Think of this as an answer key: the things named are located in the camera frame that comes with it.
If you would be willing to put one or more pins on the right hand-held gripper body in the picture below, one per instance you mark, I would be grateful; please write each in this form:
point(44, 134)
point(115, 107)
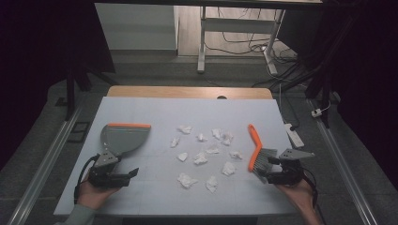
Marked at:
point(287, 170)

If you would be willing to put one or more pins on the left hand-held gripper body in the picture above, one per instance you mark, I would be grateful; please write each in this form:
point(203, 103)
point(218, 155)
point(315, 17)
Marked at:
point(106, 175)

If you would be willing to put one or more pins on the orange brush with grey bristles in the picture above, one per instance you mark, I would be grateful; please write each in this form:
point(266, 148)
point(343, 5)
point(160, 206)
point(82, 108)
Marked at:
point(256, 146)

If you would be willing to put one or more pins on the grey dustpan with orange edge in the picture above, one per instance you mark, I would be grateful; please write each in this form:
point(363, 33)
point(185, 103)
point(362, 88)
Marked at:
point(125, 139)

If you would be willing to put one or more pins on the person's left hand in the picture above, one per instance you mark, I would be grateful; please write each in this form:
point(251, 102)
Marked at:
point(92, 195)

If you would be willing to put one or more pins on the person's right hand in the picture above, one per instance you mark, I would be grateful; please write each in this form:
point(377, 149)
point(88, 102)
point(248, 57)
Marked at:
point(295, 195)

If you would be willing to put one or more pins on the white power strip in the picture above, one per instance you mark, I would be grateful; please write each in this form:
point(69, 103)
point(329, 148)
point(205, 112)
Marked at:
point(294, 136)

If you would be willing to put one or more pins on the small white plug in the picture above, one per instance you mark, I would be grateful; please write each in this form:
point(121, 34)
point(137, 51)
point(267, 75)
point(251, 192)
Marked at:
point(316, 112)

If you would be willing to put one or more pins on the scattered crumpled white paper scraps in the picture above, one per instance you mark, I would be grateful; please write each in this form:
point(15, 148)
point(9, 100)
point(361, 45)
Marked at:
point(200, 157)

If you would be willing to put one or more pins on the black metal stand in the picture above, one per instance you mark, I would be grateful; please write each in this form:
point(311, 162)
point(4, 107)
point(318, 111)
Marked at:
point(71, 93)
point(322, 81)

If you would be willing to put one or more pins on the white table mat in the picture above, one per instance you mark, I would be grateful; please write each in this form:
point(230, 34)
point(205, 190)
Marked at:
point(200, 112)

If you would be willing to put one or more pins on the wooden table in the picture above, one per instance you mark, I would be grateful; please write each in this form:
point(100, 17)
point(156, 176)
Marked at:
point(187, 92)

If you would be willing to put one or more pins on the dark curtain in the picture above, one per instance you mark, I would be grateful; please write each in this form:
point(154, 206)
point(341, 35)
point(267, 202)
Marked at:
point(369, 78)
point(47, 47)

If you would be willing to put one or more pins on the white cabinet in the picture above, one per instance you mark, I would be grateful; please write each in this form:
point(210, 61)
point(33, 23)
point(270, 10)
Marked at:
point(137, 28)

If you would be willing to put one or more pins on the black square floor frame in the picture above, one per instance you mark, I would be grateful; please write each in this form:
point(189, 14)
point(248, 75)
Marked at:
point(79, 132)

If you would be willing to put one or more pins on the aluminium rail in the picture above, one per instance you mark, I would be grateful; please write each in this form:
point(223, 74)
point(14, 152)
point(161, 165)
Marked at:
point(344, 165)
point(43, 165)

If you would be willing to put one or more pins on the white metal desk frame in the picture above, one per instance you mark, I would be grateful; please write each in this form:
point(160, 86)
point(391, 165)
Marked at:
point(237, 25)

